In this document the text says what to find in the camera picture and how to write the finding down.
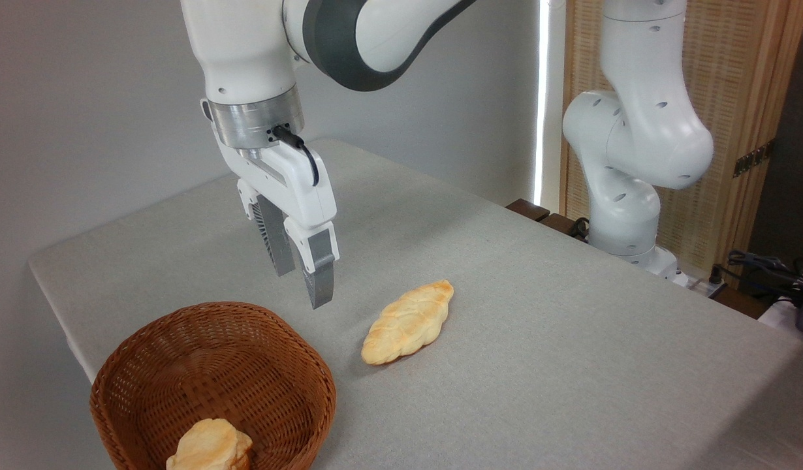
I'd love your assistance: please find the grey tablecloth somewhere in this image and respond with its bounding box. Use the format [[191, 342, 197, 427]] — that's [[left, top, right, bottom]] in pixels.
[[28, 137, 803, 470]]

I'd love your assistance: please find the wooden woven folding screen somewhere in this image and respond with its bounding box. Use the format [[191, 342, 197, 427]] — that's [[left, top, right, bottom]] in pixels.
[[559, 0, 803, 283]]

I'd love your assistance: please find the black cable bundle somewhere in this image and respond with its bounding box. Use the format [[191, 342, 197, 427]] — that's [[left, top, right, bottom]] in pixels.
[[710, 250, 803, 307]]

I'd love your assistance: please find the small pale bread roll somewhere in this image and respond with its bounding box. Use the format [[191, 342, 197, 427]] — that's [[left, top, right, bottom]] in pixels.
[[166, 418, 253, 470]]

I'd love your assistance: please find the white power strip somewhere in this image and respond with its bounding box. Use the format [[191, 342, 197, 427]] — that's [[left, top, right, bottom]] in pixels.
[[685, 274, 729, 298]]

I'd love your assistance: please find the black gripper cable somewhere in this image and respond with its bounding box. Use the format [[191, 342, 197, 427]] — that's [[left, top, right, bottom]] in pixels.
[[271, 124, 321, 187]]

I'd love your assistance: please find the brown wicker basket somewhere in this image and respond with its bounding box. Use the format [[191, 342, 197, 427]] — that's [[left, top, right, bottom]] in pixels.
[[89, 301, 337, 470]]

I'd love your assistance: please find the braided golden bread loaf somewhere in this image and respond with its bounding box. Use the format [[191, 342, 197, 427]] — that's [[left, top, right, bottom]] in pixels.
[[361, 279, 454, 366]]

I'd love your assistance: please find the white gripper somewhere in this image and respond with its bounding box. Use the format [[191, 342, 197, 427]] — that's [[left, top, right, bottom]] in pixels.
[[208, 119, 341, 310]]

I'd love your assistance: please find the dark wooden block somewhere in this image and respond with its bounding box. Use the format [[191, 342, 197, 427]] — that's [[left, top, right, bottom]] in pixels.
[[539, 212, 588, 242], [506, 198, 551, 223]]

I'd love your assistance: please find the metal screen hinge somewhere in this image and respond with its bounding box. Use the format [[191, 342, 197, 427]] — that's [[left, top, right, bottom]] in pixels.
[[732, 139, 776, 178]]

